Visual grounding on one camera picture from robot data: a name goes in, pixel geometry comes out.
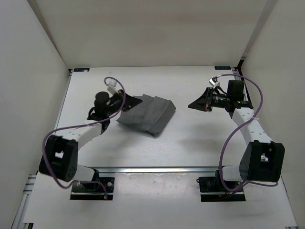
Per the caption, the blue corner label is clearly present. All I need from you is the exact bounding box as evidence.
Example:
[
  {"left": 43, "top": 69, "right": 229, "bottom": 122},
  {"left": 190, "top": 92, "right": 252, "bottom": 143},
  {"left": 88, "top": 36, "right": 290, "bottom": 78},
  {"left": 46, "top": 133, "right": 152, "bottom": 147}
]
[
  {"left": 73, "top": 68, "right": 90, "bottom": 72},
  {"left": 214, "top": 66, "right": 231, "bottom": 71}
]

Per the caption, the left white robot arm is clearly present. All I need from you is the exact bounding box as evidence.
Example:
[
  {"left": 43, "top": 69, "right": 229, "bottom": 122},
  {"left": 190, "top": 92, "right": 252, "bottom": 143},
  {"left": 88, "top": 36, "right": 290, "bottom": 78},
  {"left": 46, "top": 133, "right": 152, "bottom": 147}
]
[{"left": 39, "top": 90, "right": 142, "bottom": 191}]

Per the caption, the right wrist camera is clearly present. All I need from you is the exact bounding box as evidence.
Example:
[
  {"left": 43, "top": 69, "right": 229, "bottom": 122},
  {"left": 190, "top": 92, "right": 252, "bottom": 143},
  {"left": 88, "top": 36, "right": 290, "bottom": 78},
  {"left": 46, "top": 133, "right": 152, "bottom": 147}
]
[{"left": 208, "top": 76, "right": 220, "bottom": 88}]

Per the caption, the aluminium front rail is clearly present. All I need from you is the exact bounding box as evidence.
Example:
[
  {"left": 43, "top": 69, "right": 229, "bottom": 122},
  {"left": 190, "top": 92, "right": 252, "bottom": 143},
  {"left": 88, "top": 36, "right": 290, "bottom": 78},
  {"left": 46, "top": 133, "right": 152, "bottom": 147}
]
[{"left": 95, "top": 167, "right": 220, "bottom": 174}]

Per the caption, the aluminium left frame rail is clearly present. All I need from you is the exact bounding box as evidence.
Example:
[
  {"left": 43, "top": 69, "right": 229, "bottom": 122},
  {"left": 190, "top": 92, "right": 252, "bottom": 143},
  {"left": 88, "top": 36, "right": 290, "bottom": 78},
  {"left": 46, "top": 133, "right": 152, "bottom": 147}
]
[{"left": 10, "top": 69, "right": 73, "bottom": 229}]

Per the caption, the left blue corner label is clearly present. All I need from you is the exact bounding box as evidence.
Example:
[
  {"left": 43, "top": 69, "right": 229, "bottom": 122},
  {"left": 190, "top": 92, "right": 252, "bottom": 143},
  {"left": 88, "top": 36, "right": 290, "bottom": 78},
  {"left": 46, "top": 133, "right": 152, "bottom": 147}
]
[{"left": 73, "top": 68, "right": 90, "bottom": 72}]

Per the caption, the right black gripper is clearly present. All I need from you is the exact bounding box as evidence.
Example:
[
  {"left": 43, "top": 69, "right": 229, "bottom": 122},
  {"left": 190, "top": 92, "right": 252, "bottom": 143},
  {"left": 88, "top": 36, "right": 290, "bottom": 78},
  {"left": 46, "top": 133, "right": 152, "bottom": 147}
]
[{"left": 188, "top": 87, "right": 231, "bottom": 112}]

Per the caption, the grey pleated skirt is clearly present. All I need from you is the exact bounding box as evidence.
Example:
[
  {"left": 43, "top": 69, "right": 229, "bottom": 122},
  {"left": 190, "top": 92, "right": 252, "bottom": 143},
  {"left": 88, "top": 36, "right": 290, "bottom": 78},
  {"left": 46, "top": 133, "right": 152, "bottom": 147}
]
[{"left": 117, "top": 94, "right": 176, "bottom": 137}]

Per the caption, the right blue corner label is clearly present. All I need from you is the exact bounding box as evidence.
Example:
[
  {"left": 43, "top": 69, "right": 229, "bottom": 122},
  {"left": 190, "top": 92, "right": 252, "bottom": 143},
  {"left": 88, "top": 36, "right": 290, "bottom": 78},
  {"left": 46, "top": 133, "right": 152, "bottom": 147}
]
[{"left": 214, "top": 66, "right": 231, "bottom": 71}]

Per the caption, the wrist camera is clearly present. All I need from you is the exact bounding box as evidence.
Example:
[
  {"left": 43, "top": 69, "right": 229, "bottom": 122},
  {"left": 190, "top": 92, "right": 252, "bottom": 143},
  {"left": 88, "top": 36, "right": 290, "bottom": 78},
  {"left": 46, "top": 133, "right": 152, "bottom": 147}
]
[
  {"left": 106, "top": 80, "right": 118, "bottom": 95},
  {"left": 208, "top": 76, "right": 220, "bottom": 88}
]

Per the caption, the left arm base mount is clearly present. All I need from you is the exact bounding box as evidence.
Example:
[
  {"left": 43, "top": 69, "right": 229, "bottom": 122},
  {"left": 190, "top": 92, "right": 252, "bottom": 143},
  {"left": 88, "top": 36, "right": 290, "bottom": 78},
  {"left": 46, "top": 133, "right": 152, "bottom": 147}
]
[{"left": 70, "top": 177, "right": 115, "bottom": 200}]

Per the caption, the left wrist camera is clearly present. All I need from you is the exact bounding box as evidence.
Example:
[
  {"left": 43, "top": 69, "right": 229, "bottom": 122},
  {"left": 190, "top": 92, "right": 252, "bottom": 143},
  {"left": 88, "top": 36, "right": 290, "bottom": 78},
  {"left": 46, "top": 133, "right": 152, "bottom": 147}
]
[{"left": 106, "top": 80, "right": 118, "bottom": 95}]

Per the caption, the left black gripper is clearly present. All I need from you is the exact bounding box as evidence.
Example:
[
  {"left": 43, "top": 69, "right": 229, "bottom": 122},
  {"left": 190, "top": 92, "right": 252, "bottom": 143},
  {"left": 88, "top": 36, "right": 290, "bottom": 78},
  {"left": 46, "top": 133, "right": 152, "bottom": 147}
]
[{"left": 105, "top": 89, "right": 142, "bottom": 117}]

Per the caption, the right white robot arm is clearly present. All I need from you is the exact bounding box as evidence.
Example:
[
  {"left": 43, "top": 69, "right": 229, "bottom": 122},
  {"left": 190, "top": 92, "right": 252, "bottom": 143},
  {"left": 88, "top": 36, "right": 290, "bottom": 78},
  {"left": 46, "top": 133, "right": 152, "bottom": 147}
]
[{"left": 188, "top": 77, "right": 285, "bottom": 192}]

